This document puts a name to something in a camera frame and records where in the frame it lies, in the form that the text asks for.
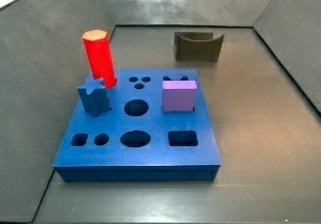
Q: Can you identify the blue shape sorter board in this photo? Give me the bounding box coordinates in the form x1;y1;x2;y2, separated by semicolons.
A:
52;69;221;182

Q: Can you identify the purple rectangular block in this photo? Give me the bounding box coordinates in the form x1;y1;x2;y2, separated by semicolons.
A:
162;81;196;112

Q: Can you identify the red octagonal prism block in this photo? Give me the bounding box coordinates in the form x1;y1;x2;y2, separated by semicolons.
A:
83;29;116;88

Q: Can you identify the blue star prism block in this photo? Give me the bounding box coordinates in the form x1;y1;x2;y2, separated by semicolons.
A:
77;76;111;116

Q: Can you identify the black curved fixture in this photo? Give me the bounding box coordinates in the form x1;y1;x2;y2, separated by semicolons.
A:
174;32;225;62

